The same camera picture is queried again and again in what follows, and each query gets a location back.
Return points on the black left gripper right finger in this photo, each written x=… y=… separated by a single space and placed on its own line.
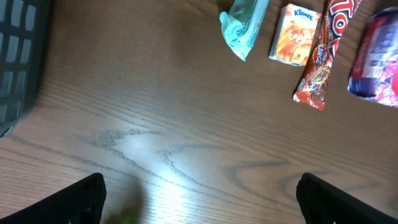
x=323 y=203

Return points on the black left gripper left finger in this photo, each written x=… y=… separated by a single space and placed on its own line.
x=80 y=203

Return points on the orange brown snack bar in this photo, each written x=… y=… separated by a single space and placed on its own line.
x=313 y=85

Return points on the red purple noodle packet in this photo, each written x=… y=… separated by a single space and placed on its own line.
x=373 y=76

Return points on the orange tissue box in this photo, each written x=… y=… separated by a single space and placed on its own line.
x=294 y=35

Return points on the teal wet wipes pack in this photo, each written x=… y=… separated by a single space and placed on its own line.
x=240 y=25

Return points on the grey plastic basket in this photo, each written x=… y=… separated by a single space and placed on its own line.
x=24 y=26

